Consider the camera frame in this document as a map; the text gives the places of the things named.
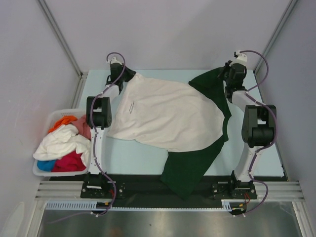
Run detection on white plastic laundry basket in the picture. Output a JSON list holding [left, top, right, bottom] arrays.
[[33, 109, 91, 177]]

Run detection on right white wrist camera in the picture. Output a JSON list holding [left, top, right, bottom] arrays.
[[234, 50, 247, 63]]

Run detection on pink t-shirt in basket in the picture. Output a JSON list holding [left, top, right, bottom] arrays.
[[72, 115, 91, 140]]

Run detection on red t-shirt in basket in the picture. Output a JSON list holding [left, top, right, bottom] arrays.
[[52, 151, 86, 172]]

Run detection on orange t-shirt in basket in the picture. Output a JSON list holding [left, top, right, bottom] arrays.
[[48, 116, 78, 133]]

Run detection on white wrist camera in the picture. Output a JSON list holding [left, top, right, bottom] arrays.
[[234, 50, 247, 63], [107, 56, 122, 65]]

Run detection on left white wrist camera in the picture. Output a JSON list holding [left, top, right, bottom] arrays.
[[107, 56, 122, 65]]

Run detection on white slotted cable duct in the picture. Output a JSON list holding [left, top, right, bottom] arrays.
[[45, 200, 245, 212]]

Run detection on white green raglan t-shirt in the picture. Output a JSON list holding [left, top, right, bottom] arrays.
[[108, 68, 231, 199]]

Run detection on left aluminium frame post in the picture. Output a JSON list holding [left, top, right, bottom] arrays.
[[36, 0, 87, 109]]

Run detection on blue t-shirt in basket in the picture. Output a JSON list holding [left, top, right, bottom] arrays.
[[37, 160, 56, 172]]

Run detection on right aluminium frame post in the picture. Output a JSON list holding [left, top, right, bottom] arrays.
[[253, 0, 299, 75]]

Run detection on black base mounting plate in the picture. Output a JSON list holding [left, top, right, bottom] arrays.
[[80, 174, 258, 208]]

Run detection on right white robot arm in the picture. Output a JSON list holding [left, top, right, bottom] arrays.
[[218, 60, 277, 199]]

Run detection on white t-shirt in basket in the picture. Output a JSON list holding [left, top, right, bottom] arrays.
[[33, 124, 91, 165]]

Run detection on aluminium frame post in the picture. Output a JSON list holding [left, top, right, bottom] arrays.
[[36, 0, 87, 109], [253, 0, 299, 75]]

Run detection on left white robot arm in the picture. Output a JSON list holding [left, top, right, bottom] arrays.
[[80, 61, 136, 198]]

